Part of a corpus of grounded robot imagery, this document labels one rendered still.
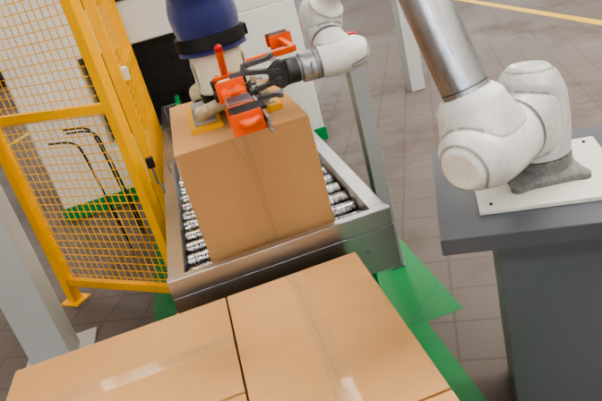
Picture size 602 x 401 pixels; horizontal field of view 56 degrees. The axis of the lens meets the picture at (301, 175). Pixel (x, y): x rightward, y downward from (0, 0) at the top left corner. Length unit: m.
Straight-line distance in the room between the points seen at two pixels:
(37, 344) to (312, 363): 1.56
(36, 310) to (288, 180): 1.31
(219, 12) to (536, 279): 1.14
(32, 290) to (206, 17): 1.35
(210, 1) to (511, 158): 1.00
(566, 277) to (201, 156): 1.00
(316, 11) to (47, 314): 1.64
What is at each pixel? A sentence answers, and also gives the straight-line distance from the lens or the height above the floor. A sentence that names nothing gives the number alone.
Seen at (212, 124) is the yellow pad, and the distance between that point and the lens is 1.76.
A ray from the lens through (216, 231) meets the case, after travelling 1.72.
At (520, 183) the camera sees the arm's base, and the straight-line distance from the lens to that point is 1.42.
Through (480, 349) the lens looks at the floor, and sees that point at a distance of 2.13.
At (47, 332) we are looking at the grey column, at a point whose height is 0.20.
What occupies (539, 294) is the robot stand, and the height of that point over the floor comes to 0.49.
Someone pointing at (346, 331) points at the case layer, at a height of 0.54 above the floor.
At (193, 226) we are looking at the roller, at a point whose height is 0.53.
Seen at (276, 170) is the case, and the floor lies 0.81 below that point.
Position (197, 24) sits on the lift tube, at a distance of 1.77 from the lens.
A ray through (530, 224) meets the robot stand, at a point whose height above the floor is 0.75.
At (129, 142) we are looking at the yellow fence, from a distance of 2.35.
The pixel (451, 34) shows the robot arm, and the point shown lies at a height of 1.17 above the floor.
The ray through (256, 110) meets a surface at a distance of 1.27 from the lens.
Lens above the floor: 1.43
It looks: 23 degrees down
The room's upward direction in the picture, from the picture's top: 15 degrees counter-clockwise
